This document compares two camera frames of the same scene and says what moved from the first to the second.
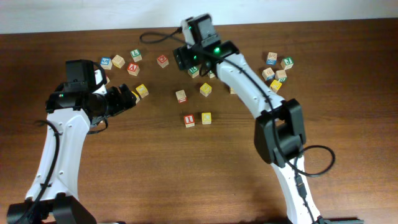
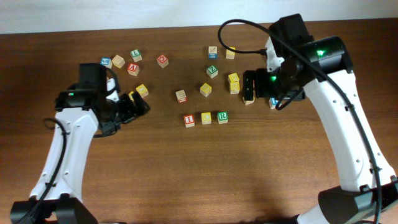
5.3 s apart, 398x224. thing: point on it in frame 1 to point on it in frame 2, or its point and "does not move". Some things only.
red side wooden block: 181,96 does not move
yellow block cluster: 206,118 does not move
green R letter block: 193,72 to 222,117
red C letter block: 162,61 does not move
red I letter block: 189,121 does not move
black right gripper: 182,56 to 261,78
